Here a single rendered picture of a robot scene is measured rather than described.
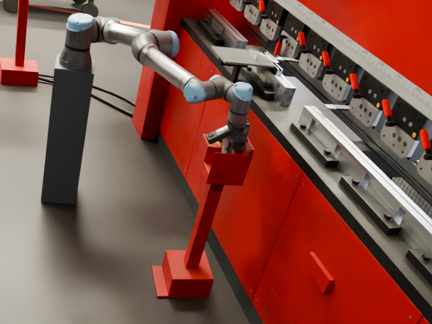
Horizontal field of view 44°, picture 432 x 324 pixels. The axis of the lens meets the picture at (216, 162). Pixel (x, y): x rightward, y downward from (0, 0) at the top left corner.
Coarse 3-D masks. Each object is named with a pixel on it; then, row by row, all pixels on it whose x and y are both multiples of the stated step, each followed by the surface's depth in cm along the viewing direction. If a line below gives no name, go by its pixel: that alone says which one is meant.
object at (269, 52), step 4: (268, 40) 262; (272, 40) 258; (268, 44) 262; (272, 44) 258; (268, 48) 262; (272, 48) 258; (268, 52) 263; (272, 52) 258; (272, 56) 260; (276, 56) 257
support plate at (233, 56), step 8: (216, 48) 256; (224, 48) 259; (232, 48) 262; (224, 56) 249; (232, 56) 252; (240, 56) 255; (248, 56) 258; (240, 64) 248; (248, 64) 249; (256, 64) 251; (264, 64) 253; (272, 64) 256
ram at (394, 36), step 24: (312, 0) 224; (336, 0) 210; (360, 0) 197; (384, 0) 186; (408, 0) 176; (312, 24) 224; (336, 24) 210; (360, 24) 197; (384, 24) 186; (408, 24) 176; (384, 48) 186; (408, 48) 176; (408, 72) 176; (408, 96) 176
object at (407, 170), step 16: (256, 32) 321; (288, 64) 290; (304, 80) 277; (320, 80) 264; (320, 96) 264; (336, 112) 253; (352, 128) 243; (368, 128) 233; (368, 144) 233; (384, 144) 224; (384, 160) 225; (400, 160) 216; (416, 176) 209
